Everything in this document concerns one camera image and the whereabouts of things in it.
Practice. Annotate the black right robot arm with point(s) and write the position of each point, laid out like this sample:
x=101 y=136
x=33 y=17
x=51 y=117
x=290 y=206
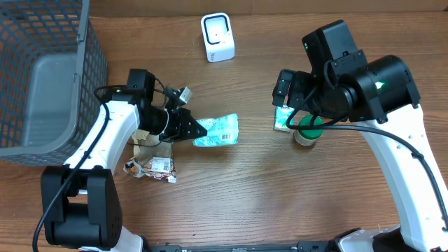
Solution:
x=379 y=99

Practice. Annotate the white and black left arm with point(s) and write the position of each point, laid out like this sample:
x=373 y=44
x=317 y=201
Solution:
x=81 y=208

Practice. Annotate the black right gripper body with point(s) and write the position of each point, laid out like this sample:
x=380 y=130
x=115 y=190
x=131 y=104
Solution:
x=292 y=89

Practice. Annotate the brown snack packet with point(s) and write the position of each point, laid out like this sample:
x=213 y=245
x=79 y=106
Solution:
x=151 y=157

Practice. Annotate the teal Kleenex tissue pack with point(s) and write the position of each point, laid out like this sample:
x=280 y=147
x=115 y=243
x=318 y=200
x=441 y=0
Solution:
x=281 y=115

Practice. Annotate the white barcode scanner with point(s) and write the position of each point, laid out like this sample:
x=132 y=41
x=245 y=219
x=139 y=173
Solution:
x=218 y=37

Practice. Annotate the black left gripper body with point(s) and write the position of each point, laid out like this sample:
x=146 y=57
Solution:
x=173 y=130

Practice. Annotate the green lidded jar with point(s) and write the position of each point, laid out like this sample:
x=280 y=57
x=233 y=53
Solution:
x=307 y=137

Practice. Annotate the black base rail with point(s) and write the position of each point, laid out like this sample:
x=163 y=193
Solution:
x=245 y=248

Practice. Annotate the teal snack bar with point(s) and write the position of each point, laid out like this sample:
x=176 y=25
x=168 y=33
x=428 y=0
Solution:
x=222 y=131

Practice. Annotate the dark grey mesh basket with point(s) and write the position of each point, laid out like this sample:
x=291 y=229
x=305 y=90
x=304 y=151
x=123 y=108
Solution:
x=51 y=64

